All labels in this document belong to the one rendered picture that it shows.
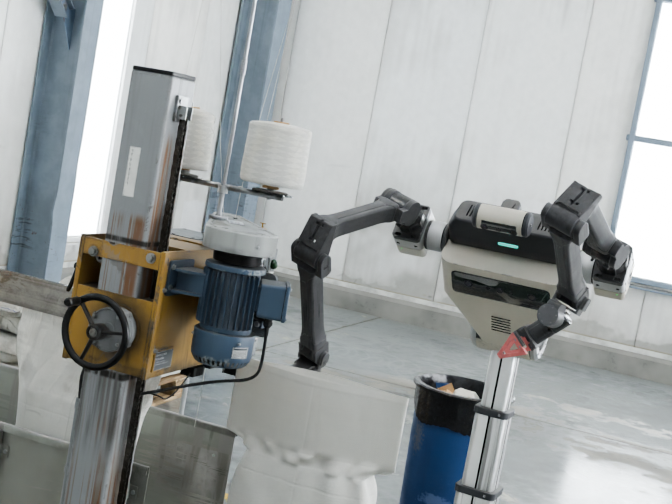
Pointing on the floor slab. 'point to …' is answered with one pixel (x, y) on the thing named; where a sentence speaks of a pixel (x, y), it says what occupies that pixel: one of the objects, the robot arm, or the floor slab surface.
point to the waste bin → (438, 438)
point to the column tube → (126, 281)
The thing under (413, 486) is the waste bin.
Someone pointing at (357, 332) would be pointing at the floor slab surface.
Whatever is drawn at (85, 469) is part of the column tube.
